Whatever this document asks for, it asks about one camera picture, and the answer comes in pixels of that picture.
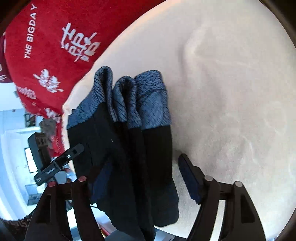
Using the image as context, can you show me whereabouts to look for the black pants blue patterned trim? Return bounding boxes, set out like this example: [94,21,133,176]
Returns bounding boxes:
[67,66,179,240]

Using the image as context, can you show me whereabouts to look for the patterned dark sleeve forearm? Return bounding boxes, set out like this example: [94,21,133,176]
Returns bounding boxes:
[1,210,34,240]

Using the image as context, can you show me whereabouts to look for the grey crumpled cloth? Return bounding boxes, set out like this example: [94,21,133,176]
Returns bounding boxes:
[39,118,56,139]

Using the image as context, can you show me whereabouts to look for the red cover white characters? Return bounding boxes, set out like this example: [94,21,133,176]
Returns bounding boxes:
[4,0,159,157]

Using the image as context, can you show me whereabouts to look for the peach cream blanket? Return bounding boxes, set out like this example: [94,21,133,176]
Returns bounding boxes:
[62,1,295,239]

